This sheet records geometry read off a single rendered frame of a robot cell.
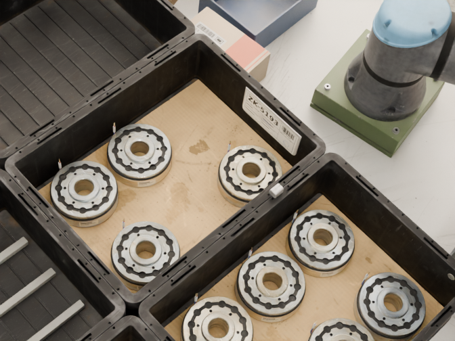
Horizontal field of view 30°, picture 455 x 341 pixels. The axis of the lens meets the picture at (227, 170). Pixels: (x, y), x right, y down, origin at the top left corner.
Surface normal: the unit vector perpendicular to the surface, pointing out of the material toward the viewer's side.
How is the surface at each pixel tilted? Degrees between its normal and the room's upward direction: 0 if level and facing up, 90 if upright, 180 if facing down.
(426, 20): 8
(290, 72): 0
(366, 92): 75
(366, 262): 0
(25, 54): 0
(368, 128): 90
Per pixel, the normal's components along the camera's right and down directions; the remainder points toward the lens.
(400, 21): -0.05, -0.52
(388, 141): -0.59, 0.66
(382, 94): -0.35, 0.61
